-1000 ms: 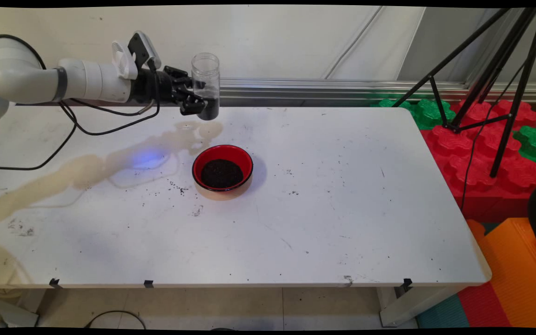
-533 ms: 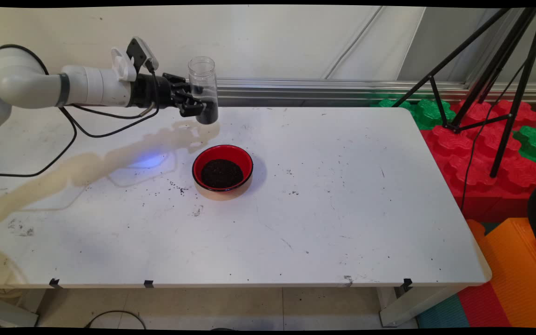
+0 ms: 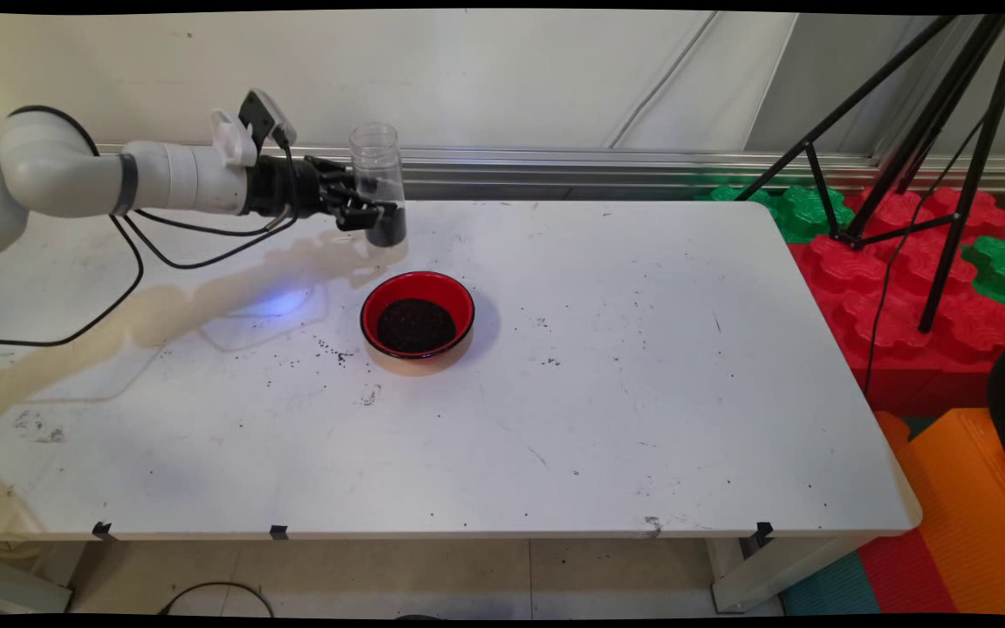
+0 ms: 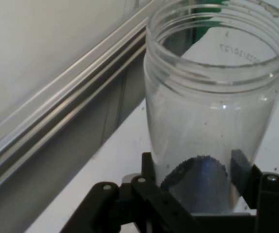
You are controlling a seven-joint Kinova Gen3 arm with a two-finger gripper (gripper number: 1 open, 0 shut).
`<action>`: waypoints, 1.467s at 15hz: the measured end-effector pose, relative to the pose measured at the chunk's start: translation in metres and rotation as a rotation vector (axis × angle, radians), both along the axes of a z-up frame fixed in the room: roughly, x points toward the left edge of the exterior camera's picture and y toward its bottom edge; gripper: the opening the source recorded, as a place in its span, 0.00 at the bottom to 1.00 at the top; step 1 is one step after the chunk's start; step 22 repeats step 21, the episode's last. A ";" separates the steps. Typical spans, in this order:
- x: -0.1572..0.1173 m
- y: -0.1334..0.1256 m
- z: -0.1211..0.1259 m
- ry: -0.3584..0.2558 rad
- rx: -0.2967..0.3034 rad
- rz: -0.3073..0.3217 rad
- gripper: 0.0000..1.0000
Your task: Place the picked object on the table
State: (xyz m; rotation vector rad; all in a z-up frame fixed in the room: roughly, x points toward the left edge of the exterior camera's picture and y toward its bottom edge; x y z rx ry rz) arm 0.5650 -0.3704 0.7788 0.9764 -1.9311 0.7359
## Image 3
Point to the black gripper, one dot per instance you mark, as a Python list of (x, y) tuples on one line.
[(284, 187)]

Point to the clear plastic jar black seeds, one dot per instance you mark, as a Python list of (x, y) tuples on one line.
[(376, 161)]

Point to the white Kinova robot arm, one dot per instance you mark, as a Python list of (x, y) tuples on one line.
[(58, 170)]

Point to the red and black bowl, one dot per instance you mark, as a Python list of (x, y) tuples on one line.
[(415, 327)]

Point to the black tape piece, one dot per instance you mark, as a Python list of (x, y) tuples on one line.
[(762, 532), (103, 529), (279, 531)]

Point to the green foam building block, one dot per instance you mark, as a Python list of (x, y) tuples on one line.
[(803, 214), (1004, 270)]

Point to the white table leg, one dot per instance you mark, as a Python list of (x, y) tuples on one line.
[(23, 589), (773, 571)]

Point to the teal floor mat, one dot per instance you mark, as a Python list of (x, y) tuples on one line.
[(830, 589)]

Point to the black tripod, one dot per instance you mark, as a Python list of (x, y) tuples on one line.
[(978, 166)]

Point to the red floor mat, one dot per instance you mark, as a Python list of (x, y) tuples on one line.
[(904, 576)]

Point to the orange foam block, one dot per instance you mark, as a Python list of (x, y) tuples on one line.
[(956, 523)]

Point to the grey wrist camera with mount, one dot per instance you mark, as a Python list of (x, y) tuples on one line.
[(254, 122)]

